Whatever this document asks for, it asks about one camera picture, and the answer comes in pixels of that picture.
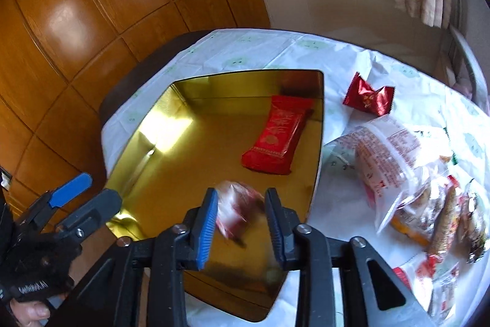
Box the floral white red snack packet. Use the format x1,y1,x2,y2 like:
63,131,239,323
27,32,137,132
215,181,264,241

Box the red pastry packet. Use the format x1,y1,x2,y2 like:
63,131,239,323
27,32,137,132
241,95,314,175

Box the large clear bread packet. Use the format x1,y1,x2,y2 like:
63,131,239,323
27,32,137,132
325,115,453,232

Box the red white wafer packet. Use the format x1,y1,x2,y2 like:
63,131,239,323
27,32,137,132
393,252,434,309

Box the small dark red candy wrapper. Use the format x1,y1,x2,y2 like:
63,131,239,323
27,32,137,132
343,72,395,117

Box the red-ended cracker stick packet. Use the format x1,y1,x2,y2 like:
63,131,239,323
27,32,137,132
423,175,463,278

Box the yellow clear snack packet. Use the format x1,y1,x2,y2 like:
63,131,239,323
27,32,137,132
390,177,450,247

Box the small white sachet packet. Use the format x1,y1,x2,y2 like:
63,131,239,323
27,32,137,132
428,263,459,326

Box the brown chocolate cake packet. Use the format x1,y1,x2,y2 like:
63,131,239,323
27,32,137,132
458,178,489,264

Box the person's left hand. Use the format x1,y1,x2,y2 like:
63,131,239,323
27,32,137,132
9,299,51,327

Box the gold metal tin box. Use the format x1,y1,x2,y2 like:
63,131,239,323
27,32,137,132
107,70,324,322

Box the white patterned tablecloth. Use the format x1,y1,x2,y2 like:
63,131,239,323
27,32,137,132
100,28,490,327

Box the grey yellow armchair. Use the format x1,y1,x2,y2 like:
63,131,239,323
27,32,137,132
442,0,489,111

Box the wooden wall panelling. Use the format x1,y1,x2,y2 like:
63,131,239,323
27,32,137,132
1,0,269,214

